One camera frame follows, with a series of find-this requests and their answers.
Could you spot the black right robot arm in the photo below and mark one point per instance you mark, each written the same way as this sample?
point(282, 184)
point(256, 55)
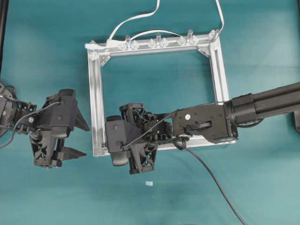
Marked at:
point(216, 122)

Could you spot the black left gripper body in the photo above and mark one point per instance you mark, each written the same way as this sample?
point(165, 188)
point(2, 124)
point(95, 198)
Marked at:
point(43, 144)

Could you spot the silver aluminium extrusion frame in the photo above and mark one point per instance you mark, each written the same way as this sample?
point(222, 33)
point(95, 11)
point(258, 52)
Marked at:
point(175, 75)

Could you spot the middle clear standoff post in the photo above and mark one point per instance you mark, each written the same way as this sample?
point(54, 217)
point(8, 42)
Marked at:
point(158, 40)

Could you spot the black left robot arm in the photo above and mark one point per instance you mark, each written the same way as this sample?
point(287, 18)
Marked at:
point(18, 116)

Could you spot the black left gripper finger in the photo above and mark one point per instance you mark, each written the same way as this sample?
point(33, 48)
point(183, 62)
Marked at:
point(66, 153)
point(79, 119)

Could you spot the black rail at left edge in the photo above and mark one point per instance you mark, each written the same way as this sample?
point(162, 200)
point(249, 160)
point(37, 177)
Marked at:
point(4, 4)

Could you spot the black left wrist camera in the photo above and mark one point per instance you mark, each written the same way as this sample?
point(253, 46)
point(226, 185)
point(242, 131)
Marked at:
point(62, 119)

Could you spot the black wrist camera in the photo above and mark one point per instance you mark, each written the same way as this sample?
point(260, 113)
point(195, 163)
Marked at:
point(118, 133)
point(62, 119)

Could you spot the small light blue tape piece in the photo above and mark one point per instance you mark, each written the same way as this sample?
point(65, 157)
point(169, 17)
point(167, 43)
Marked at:
point(149, 183)

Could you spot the clear standoff post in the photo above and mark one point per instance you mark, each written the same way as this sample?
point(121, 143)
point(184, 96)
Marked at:
point(128, 41)
point(189, 36)
point(158, 40)

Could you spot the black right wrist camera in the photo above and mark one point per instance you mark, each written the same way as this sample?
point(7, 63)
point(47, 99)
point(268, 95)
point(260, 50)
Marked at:
point(118, 133)

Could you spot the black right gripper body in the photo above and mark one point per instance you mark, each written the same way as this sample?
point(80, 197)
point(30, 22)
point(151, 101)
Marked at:
point(153, 130)

